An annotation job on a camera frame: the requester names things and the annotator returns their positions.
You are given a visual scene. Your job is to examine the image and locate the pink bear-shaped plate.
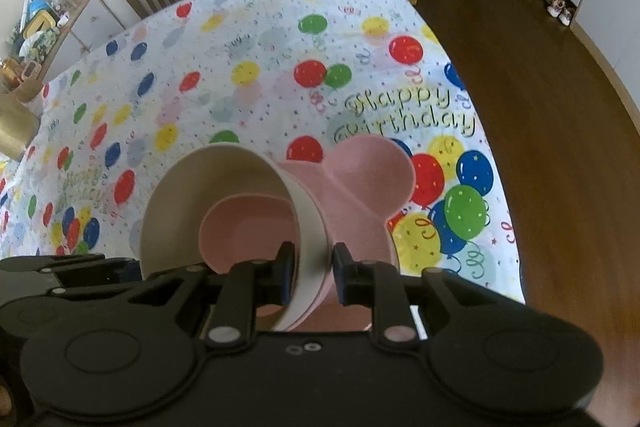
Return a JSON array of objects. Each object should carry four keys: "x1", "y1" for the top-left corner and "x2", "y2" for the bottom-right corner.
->
[{"x1": 271, "y1": 133, "x2": 418, "y2": 333}]

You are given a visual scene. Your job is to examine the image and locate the cream round bowl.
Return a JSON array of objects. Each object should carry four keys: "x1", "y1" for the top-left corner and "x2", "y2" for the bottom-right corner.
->
[{"x1": 140, "y1": 144, "x2": 329, "y2": 331}]

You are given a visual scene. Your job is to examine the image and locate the person's left hand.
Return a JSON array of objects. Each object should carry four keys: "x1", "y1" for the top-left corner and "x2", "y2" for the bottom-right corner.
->
[{"x1": 0, "y1": 386, "x2": 13, "y2": 418}]

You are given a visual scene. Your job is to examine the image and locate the gold thermos jug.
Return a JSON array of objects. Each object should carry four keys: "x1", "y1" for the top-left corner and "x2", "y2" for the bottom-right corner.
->
[{"x1": 0, "y1": 94, "x2": 40, "y2": 161}]

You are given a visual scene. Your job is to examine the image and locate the balloon birthday tablecloth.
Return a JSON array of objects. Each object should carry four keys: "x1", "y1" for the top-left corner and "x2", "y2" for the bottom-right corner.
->
[{"x1": 1, "y1": 0, "x2": 523, "y2": 299}]

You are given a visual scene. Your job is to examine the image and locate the white low side cabinet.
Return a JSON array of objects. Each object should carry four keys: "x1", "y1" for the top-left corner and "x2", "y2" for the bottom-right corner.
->
[{"x1": 11, "y1": 0, "x2": 125, "y2": 103}]

